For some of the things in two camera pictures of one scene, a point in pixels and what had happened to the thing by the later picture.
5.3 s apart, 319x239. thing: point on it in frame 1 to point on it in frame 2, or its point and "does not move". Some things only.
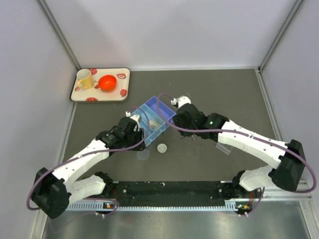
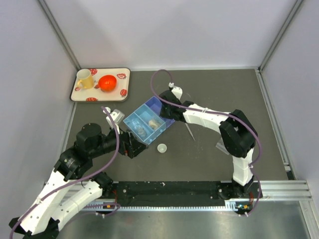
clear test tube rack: x=224 y=148 does not move
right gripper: x=178 y=121 to x=164 y=114
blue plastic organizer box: x=155 y=117 does not move
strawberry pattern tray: x=120 y=93 does not move
